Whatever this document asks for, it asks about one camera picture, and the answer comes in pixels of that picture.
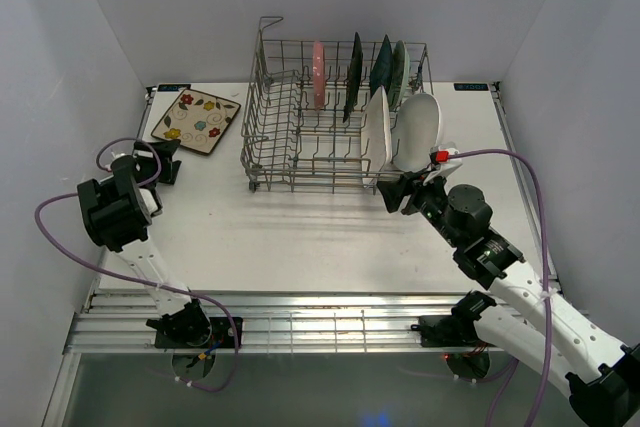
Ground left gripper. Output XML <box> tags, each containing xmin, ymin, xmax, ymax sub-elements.
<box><xmin>134</xmin><ymin>139</ymin><xmax>181</xmax><ymax>189</ymax></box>

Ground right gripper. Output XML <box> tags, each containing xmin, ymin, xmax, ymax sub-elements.
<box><xmin>375</xmin><ymin>168</ymin><xmax>462</xmax><ymax>248</ymax></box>

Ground cream square flower plate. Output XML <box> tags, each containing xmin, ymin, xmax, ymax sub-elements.
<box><xmin>151</xmin><ymin>88</ymin><xmax>241</xmax><ymax>155</ymax></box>

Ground white rectangular plate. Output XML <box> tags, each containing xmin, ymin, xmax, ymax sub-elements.
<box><xmin>360</xmin><ymin>86</ymin><xmax>392</xmax><ymax>187</ymax></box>

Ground white oval plate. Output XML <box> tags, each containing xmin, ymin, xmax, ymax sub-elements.
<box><xmin>391</xmin><ymin>93</ymin><xmax>442</xmax><ymax>172</ymax></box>

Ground green round flower plate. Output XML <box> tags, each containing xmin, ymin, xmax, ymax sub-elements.
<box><xmin>388</xmin><ymin>40</ymin><xmax>410</xmax><ymax>111</ymax></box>

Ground teal square plate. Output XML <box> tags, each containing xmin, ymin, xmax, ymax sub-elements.
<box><xmin>369</xmin><ymin>36</ymin><xmax>393</xmax><ymax>96</ymax></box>

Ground black floral square plate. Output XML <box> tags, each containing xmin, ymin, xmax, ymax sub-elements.
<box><xmin>343</xmin><ymin>32</ymin><xmax>363</xmax><ymax>123</ymax></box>

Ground pink dotted round plate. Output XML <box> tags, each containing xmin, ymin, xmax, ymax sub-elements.
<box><xmin>312</xmin><ymin>41</ymin><xmax>325</xmax><ymax>111</ymax></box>

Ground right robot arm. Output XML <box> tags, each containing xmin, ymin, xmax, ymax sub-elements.
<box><xmin>378</xmin><ymin>176</ymin><xmax>639</xmax><ymax>426</ymax></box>

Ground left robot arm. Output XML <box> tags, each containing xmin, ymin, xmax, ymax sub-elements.
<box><xmin>77</xmin><ymin>139</ymin><xmax>212</xmax><ymax>347</ymax></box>

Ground blue label right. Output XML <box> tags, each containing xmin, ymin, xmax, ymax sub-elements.
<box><xmin>453</xmin><ymin>82</ymin><xmax>490</xmax><ymax>92</ymax></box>

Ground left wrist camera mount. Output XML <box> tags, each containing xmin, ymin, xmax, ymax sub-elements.
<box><xmin>106</xmin><ymin>151</ymin><xmax>130</xmax><ymax>172</ymax></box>

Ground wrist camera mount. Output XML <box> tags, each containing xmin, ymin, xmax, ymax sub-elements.
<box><xmin>422</xmin><ymin>142</ymin><xmax>462</xmax><ymax>184</ymax></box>
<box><xmin>106</xmin><ymin>151</ymin><xmax>130</xmax><ymax>172</ymax></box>

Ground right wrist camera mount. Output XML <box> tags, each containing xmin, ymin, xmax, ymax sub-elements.
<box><xmin>422</xmin><ymin>142</ymin><xmax>462</xmax><ymax>184</ymax></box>

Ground grey wire dish rack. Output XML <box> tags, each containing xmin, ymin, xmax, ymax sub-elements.
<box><xmin>241</xmin><ymin>14</ymin><xmax>436</xmax><ymax>194</ymax></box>

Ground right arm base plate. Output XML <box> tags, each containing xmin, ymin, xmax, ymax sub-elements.
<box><xmin>410</xmin><ymin>315</ymin><xmax>479</xmax><ymax>347</ymax></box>

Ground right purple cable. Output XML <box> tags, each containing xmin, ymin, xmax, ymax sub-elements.
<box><xmin>399</xmin><ymin>147</ymin><xmax>554</xmax><ymax>427</ymax></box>

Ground aluminium table frame rail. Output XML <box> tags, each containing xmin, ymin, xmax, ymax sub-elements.
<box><xmin>63</xmin><ymin>291</ymin><xmax>601</xmax><ymax>356</ymax></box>

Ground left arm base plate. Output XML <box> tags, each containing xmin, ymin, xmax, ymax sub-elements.
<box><xmin>153</xmin><ymin>316</ymin><xmax>244</xmax><ymax>350</ymax></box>

